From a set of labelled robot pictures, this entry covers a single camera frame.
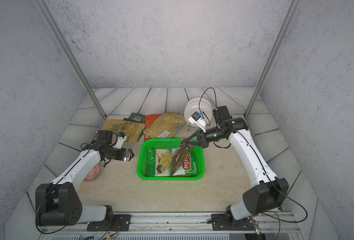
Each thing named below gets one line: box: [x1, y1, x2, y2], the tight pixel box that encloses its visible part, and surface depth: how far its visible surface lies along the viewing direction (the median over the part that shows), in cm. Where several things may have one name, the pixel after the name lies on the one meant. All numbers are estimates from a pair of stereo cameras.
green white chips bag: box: [146, 148, 198, 177], surface depth 91 cm
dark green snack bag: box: [122, 112, 146, 124], surface depth 121 cm
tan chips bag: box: [142, 112, 186, 138], surface depth 113 cm
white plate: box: [184, 96, 213, 127], surface depth 107 cm
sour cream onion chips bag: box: [101, 119, 146, 143], surface depth 112 cm
